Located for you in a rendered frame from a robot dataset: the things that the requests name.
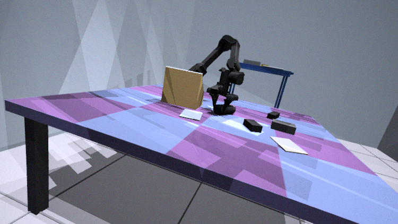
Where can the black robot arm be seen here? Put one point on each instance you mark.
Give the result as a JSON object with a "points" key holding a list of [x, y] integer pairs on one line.
{"points": [[233, 75]]}

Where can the white flat plate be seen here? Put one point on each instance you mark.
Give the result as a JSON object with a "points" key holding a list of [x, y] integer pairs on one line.
{"points": [[288, 146]]}

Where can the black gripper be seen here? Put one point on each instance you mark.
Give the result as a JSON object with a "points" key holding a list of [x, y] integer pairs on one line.
{"points": [[229, 97]]}

